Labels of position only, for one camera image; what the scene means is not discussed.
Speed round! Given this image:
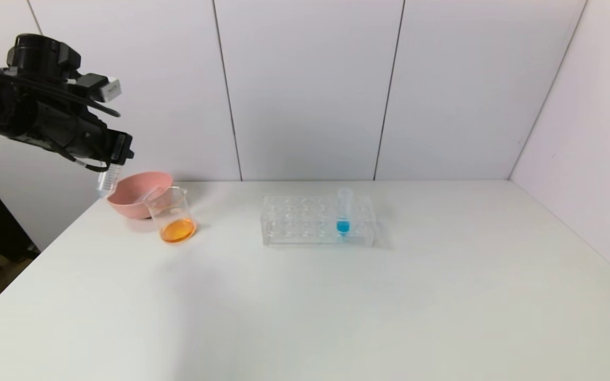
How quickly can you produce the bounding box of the test tube with yellow pigment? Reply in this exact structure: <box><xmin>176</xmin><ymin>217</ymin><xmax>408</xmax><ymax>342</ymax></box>
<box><xmin>96</xmin><ymin>162</ymin><xmax>124</xmax><ymax>199</ymax></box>

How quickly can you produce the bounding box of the pink plastic bowl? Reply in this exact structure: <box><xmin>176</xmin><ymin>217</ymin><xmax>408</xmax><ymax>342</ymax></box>
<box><xmin>106</xmin><ymin>171</ymin><xmax>174</xmax><ymax>220</ymax></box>

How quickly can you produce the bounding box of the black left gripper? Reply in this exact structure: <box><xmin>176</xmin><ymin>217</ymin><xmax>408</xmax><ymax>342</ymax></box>
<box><xmin>31</xmin><ymin>101</ymin><xmax>134</xmax><ymax>170</ymax></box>

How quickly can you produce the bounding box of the clear acrylic test tube rack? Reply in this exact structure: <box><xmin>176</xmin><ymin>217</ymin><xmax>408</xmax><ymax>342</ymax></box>
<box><xmin>261</xmin><ymin>194</ymin><xmax>378</xmax><ymax>248</ymax></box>

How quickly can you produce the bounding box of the clear glass beaker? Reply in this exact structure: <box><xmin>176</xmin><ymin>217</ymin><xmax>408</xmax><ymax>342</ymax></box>
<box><xmin>145</xmin><ymin>186</ymin><xmax>198</xmax><ymax>244</ymax></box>

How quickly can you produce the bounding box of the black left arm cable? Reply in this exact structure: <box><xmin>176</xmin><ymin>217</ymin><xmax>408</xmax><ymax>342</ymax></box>
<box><xmin>14</xmin><ymin>74</ymin><xmax>122</xmax><ymax>173</ymax></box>

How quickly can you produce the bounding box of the test tube with blue pigment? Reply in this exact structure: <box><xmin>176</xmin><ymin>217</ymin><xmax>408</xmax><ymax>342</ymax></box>
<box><xmin>336</xmin><ymin>188</ymin><xmax>354</xmax><ymax>239</ymax></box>

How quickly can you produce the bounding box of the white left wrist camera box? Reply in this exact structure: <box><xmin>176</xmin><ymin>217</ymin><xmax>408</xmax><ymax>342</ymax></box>
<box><xmin>76</xmin><ymin>74</ymin><xmax>122</xmax><ymax>104</ymax></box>

